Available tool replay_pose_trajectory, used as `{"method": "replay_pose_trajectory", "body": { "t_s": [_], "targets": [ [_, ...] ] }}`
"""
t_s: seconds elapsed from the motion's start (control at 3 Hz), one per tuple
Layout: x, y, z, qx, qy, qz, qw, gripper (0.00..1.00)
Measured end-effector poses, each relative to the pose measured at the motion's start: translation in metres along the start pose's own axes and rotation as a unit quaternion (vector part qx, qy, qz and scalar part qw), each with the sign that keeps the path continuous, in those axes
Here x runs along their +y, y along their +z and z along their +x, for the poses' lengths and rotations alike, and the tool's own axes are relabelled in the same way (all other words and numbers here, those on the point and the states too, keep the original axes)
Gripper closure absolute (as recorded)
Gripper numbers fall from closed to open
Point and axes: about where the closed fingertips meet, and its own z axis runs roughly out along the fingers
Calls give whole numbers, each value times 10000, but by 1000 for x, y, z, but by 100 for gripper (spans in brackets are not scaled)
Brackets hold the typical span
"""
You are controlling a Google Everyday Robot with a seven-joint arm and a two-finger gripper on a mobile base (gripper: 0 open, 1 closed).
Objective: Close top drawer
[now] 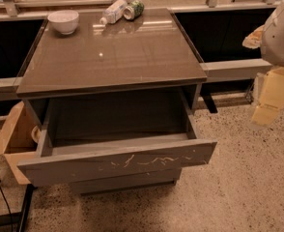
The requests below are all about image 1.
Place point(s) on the clear plastic water bottle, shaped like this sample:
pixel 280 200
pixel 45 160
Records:
pixel 113 13

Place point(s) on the black metal frame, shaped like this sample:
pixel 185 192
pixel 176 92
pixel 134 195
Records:
pixel 17 221

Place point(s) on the grey drawer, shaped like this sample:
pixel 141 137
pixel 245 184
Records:
pixel 164 177
pixel 108 137

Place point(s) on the grey drawer cabinet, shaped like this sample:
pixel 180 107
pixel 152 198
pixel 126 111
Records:
pixel 147 54

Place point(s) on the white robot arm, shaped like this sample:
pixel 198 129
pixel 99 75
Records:
pixel 268 89

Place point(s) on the white ceramic bowl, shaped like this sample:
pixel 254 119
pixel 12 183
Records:
pixel 65 21

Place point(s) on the grey bottom drawer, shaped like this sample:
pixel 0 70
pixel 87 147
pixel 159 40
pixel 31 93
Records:
pixel 164 177

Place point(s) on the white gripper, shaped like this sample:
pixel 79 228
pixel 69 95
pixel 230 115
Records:
pixel 279 39

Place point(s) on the green drink can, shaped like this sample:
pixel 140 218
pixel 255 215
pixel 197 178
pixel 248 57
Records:
pixel 133 10

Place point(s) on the open cardboard box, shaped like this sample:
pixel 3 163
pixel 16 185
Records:
pixel 16 142

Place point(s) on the grey top drawer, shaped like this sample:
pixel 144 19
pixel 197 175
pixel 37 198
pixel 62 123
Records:
pixel 108 137

